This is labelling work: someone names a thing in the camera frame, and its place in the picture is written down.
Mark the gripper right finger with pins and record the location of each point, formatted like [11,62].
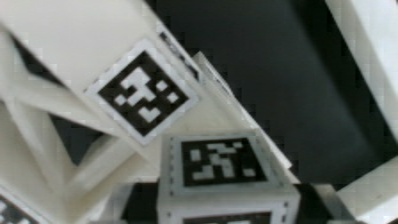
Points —
[340,214]

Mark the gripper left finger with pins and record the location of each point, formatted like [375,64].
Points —
[110,216]

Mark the white tagged nut cube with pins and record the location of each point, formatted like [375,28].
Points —
[222,184]

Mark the white chair back frame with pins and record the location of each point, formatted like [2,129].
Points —
[105,90]

